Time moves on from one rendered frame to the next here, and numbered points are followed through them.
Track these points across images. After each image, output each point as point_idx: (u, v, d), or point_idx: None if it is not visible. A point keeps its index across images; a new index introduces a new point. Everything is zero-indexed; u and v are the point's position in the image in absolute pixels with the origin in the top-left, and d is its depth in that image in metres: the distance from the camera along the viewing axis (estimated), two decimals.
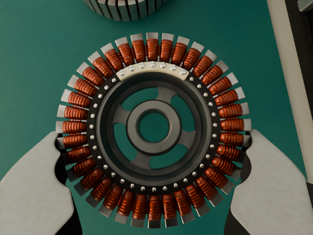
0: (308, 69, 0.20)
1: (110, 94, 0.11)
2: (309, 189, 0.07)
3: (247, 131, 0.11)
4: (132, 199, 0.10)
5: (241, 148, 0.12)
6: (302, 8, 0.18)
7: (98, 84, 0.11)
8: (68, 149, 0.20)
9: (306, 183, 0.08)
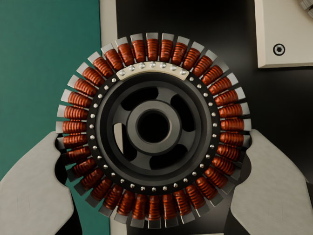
0: None
1: (110, 94, 0.11)
2: (309, 189, 0.07)
3: (247, 131, 0.11)
4: (132, 199, 0.10)
5: (241, 148, 0.12)
6: None
7: (98, 84, 0.11)
8: None
9: (306, 183, 0.08)
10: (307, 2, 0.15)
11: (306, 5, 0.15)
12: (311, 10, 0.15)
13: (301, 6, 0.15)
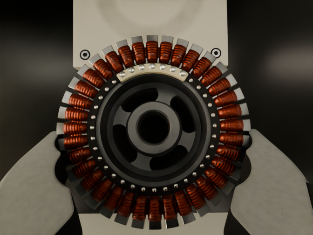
0: None
1: (110, 95, 0.11)
2: (309, 189, 0.07)
3: (247, 131, 0.11)
4: (133, 200, 0.10)
5: (241, 148, 0.12)
6: None
7: (99, 86, 0.11)
8: None
9: (306, 183, 0.08)
10: None
11: None
12: None
13: None
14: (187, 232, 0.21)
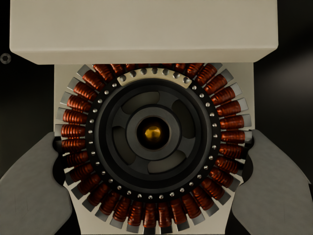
0: None
1: (110, 99, 0.11)
2: (311, 190, 0.07)
3: None
4: (129, 206, 0.10)
5: None
6: None
7: (98, 89, 0.10)
8: None
9: (309, 184, 0.08)
10: None
11: None
12: None
13: None
14: None
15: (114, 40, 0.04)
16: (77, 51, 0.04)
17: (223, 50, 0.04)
